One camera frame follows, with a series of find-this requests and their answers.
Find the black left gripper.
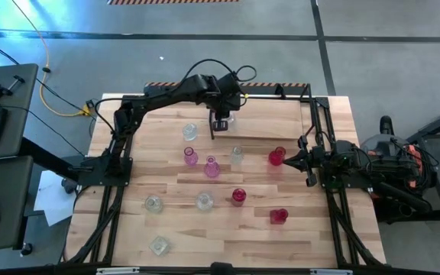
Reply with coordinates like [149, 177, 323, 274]
[206, 72, 244, 132]

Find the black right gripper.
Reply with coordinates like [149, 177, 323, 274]
[283, 134, 336, 188]

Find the clear ribbed glass jar vase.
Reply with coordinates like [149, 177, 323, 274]
[182, 122, 199, 142]

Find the clear flared glass vase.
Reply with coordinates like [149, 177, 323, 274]
[230, 146, 244, 166]

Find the pink bulbous glass vase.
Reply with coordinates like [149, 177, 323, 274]
[183, 147, 199, 167]

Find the pink conical ribbed glass vase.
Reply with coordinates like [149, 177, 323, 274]
[203, 155, 222, 179]

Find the clear square glass vase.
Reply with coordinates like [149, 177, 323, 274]
[148, 235, 172, 257]

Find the red bulbous glass vase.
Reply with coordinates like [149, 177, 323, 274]
[267, 146, 287, 167]

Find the red squat glass vase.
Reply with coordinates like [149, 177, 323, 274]
[269, 208, 290, 225]

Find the hazard striped strip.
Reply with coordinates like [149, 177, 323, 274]
[144, 81, 308, 95]

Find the red ribbed cylinder glass vase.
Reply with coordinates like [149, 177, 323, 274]
[231, 187, 248, 208]

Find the clear wide-mouth glass vase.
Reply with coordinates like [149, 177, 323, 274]
[195, 190, 215, 212]

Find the clear round glass bottle vase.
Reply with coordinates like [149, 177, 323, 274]
[144, 195, 164, 215]

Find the black orange shop vacuum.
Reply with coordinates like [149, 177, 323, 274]
[359, 114, 440, 225]

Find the black desk support beam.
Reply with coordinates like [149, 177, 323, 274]
[19, 137, 87, 180]

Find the white paper sheet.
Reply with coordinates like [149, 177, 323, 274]
[33, 170, 79, 227]

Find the dark grey desk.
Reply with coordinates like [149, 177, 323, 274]
[0, 63, 40, 161]
[0, 154, 34, 254]

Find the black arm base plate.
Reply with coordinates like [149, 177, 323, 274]
[77, 155, 134, 187]
[317, 157, 374, 190]

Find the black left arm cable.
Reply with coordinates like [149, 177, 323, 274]
[180, 57, 258, 96]

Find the white bracket strip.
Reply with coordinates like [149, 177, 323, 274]
[95, 267, 141, 275]
[309, 268, 354, 275]

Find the yellow cable plug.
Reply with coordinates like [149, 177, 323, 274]
[81, 99, 95, 118]

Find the yellow cable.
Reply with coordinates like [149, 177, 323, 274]
[11, 0, 91, 118]

